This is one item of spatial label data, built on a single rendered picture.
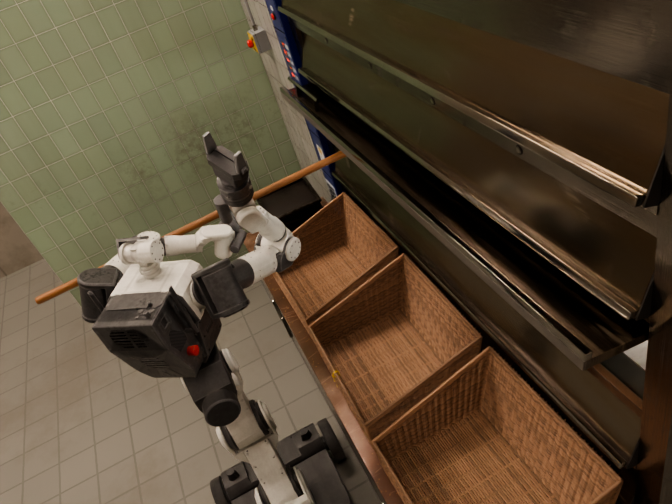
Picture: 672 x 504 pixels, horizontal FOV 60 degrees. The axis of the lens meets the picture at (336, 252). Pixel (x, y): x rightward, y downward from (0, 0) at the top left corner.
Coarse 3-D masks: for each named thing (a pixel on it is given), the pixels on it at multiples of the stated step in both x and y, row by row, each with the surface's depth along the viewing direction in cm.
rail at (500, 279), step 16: (288, 96) 238; (368, 160) 181; (384, 176) 171; (400, 192) 163; (416, 208) 156; (432, 224) 150; (448, 240) 144; (480, 256) 134; (496, 272) 129; (512, 288) 124; (528, 304) 120; (544, 320) 116; (560, 336) 112; (576, 352) 109; (592, 352) 108
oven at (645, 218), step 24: (336, 48) 201; (384, 72) 172; (432, 96) 150; (456, 120) 143; (504, 144) 128; (552, 168) 115; (600, 192) 105; (624, 216) 102; (648, 216) 96; (648, 336) 111; (648, 360) 115; (648, 384) 119; (648, 408) 123; (648, 432) 128; (648, 456) 133; (648, 480) 138
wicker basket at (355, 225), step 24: (312, 216) 279; (336, 216) 284; (360, 216) 266; (312, 240) 286; (336, 240) 291; (360, 240) 273; (384, 240) 247; (312, 264) 286; (336, 264) 281; (384, 264) 239; (288, 288) 255; (312, 288) 273; (336, 288) 268; (312, 312) 260
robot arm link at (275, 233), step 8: (272, 216) 176; (272, 224) 175; (280, 224) 179; (264, 232) 176; (272, 232) 177; (280, 232) 179; (288, 232) 184; (264, 240) 185; (272, 240) 181; (280, 240) 183; (280, 248) 182
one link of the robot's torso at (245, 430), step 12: (228, 360) 193; (240, 384) 204; (240, 396) 206; (252, 408) 215; (240, 420) 210; (252, 420) 212; (264, 420) 215; (228, 432) 211; (240, 432) 212; (252, 432) 213; (264, 432) 215; (228, 444) 214; (240, 444) 213
